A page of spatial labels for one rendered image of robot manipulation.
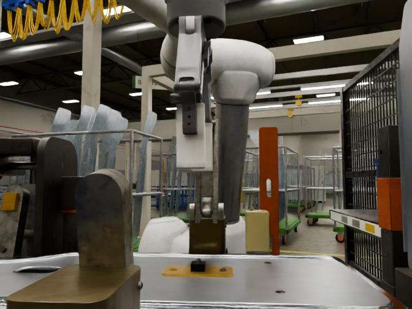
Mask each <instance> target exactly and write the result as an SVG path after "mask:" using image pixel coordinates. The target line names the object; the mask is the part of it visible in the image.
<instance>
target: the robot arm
mask: <svg viewBox="0 0 412 309"><path fill-rule="evenodd" d="M115 1H117V2H119V3H120V4H122V5H123V6H125V7H127V8H128V9H130V10H131V11H133V12H135V13H136V14H137V15H140V16H141V17H142V18H144V19H146V20H147V21H149V22H150V23H152V24H154V25H155V26H157V27H158V28H160V29H162V30H163V31H164V32H166V33H167V35H166V37H165V39H164V41H163V43H162V48H161V53H160V57H161V65H162V68H163V70H164V72H165V74H166V75H167V76H168V77H169V78H170V79H171V80H172V81H173V82H175V84H174V90H175V93H171V94H170V103H171V104H177V168H178V169H191V171H192V172H212V171H213V133H212V125H216V119H218V122H219V152H218V203H224V215H225V216H226V221H227V224H226V225H227V227H226V248H227V249H228V254H246V246H245V221H244V220H243V218H242V217H241V216H240V207H241V200H242V186H243V173H244V165H245V155H246V141H247V134H248V120H249V112H250V104H252V103H253V102H254V100H255V98H256V95H257V93H258V91H259V90H260V89H264V88H266V87H267V86H269V85H270V83H271V81H272V80H273V78H274V75H275V58H274V55H273V53H272V52H270V51H269V50H268V49H266V48H264V47H263V46H261V45H258V44H255V43H253V42H249V41H245V40H237V39H214V38H216V37H218V36H220V35H222V33H223V32H224V30H225V29H226V4H227V3H228V1H229V0H115ZM210 87H211V91H212V96H213V99H214V100H215V102H216V112H215V119H212V115H211V98H210ZM138 252H141V253H189V230H186V224H185V223H184V222H183V221H182V220H181V219H178V218H177V217H174V216H171V217H162V218H153V219H151V220H150V221H149V222H148V224H147V226H146V228H145V230H144V232H143V235H142V238H141V240H140V245H139V250H138Z"/></svg>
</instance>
